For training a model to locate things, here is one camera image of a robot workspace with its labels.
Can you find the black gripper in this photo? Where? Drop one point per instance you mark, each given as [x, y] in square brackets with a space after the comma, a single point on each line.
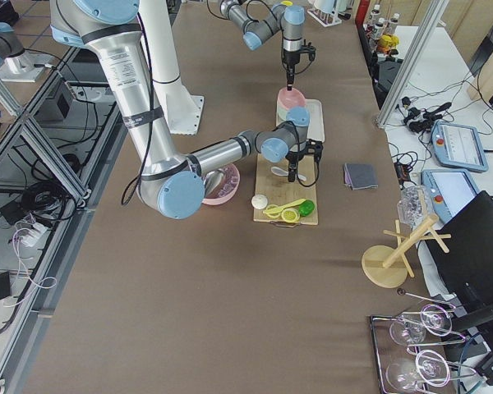
[290, 58]
[294, 156]

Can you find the small pink bowl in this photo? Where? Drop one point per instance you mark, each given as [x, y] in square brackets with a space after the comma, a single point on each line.
[290, 98]

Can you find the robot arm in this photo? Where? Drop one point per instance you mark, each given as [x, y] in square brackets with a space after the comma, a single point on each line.
[134, 44]
[285, 18]

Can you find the green bowl stack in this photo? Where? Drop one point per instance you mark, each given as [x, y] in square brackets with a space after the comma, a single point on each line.
[281, 112]

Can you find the large pink ice bowl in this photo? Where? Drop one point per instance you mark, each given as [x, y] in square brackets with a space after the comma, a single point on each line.
[227, 189]

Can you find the bamboo cutting board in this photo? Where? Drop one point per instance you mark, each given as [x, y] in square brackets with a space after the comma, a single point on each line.
[279, 191]

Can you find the yellow plastic knife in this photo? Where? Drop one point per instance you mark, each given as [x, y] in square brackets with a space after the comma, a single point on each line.
[293, 203]

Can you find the green toy lime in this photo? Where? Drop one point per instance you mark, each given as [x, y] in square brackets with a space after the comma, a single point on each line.
[306, 208]

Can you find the cream rabbit tray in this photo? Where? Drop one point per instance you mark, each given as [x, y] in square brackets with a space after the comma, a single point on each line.
[316, 130]

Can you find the yellow lemon slice upper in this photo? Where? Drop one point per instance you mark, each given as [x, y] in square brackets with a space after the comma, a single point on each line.
[290, 215]

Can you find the yellow lemon slice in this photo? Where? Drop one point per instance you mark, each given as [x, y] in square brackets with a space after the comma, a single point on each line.
[290, 215]
[273, 211]

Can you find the yellow lemon slice lower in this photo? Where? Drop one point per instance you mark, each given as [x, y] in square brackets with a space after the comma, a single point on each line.
[273, 211]

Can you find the folded grey cloth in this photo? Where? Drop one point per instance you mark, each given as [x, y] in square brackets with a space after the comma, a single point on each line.
[359, 176]

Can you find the cup rack with pastel cups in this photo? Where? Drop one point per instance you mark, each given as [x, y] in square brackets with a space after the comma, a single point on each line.
[326, 12]

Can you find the metal ice scoop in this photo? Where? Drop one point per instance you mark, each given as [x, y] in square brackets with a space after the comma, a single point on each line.
[212, 180]

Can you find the wooden mug tree stand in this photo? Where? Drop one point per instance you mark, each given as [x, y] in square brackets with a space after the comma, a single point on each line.
[388, 267]

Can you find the blue teach pendant near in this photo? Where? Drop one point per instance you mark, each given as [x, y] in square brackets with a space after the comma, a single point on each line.
[450, 190]

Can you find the blue teach pendant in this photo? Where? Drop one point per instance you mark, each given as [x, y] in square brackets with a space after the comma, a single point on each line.
[458, 146]
[450, 190]

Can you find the blue teach pendant far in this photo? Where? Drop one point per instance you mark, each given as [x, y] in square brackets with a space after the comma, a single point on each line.
[458, 146]

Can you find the black monitor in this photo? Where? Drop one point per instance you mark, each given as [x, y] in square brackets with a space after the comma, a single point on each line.
[467, 269]

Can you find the wine glass rack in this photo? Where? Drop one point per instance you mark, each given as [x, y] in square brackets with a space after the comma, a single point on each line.
[409, 351]

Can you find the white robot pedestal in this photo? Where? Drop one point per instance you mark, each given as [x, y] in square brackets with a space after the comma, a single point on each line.
[182, 110]

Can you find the aluminium frame post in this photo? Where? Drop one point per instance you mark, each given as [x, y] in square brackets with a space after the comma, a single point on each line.
[417, 47]

